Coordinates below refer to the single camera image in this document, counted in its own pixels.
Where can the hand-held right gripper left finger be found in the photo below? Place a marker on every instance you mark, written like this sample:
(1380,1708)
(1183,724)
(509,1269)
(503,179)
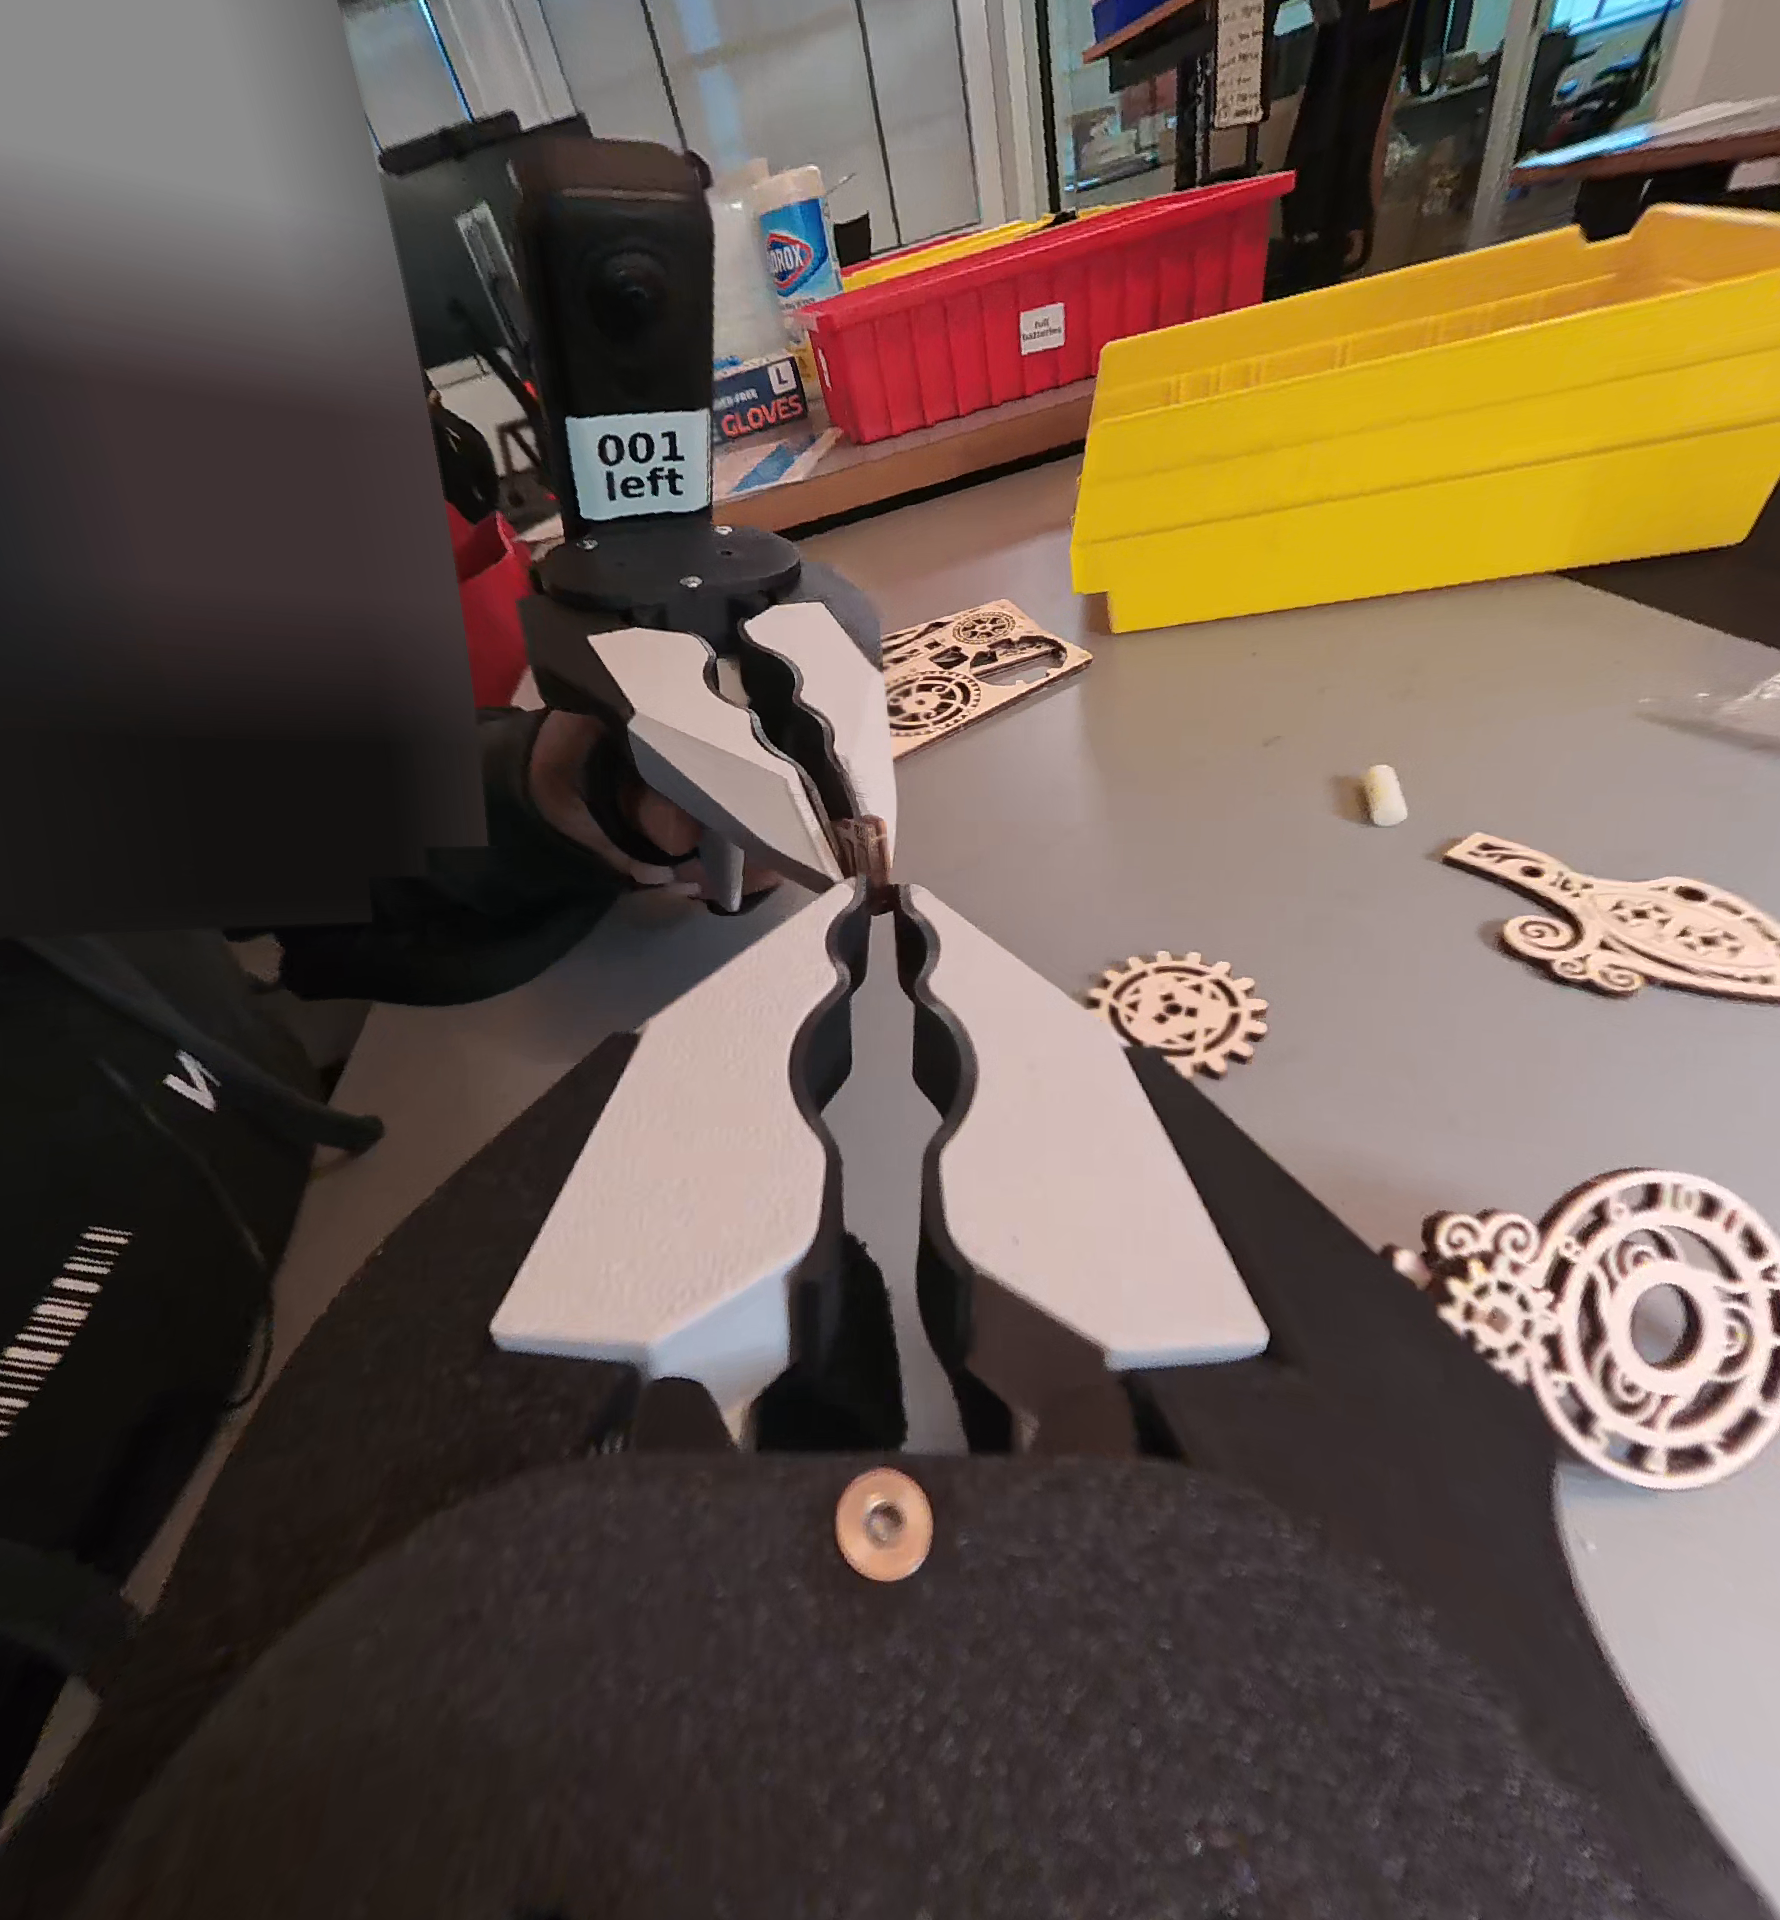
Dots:
(666,1187)

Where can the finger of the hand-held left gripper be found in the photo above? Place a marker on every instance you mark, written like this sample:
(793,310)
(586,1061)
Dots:
(680,720)
(837,689)

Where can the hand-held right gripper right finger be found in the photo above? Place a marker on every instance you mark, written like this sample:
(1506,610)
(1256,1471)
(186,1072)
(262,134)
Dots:
(1086,1201)

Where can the small square wooden piece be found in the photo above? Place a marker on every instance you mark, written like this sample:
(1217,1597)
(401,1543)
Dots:
(865,863)

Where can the wooden sheet with large cutouts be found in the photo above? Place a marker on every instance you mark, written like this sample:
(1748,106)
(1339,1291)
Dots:
(1010,660)

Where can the wooden gear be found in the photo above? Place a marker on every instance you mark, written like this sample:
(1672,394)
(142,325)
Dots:
(1131,1005)

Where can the white wax stick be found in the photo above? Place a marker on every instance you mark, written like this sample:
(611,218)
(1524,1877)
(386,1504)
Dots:
(1385,795)

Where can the wooden gear assembly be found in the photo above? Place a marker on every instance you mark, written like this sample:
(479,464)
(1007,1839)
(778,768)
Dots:
(1580,1320)

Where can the small clear plastic bag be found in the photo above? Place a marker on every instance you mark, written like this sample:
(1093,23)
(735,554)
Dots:
(1760,706)

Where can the person's left forearm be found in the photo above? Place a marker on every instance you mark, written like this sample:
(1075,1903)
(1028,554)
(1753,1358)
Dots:
(425,929)

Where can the grey desk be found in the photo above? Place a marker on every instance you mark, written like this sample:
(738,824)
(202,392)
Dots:
(1280,750)

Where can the person's left hand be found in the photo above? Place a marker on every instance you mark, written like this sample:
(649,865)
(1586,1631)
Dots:
(591,795)

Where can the white paper packet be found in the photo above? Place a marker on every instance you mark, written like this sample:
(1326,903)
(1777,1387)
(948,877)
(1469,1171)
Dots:
(736,254)

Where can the black screen on stand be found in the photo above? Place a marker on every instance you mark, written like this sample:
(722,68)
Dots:
(470,195)

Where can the blue glove box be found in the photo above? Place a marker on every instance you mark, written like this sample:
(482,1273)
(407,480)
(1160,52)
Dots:
(763,405)

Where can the white wipes canister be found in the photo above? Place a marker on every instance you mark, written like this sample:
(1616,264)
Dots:
(801,240)

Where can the wooden side table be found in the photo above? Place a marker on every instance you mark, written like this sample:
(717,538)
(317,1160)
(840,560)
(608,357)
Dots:
(951,458)

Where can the yellow plastic bin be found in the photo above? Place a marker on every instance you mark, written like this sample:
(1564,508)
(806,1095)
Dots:
(1430,480)
(951,249)

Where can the red plastic bin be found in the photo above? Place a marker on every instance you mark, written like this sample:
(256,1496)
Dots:
(980,345)

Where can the ornate wooden paddle piece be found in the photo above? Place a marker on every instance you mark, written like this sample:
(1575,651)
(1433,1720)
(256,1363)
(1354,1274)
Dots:
(1655,924)

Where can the hanging white paper list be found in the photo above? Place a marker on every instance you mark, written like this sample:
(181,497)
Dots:
(1240,59)

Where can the wooden background table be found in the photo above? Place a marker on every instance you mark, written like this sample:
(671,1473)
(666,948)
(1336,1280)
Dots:
(1700,143)

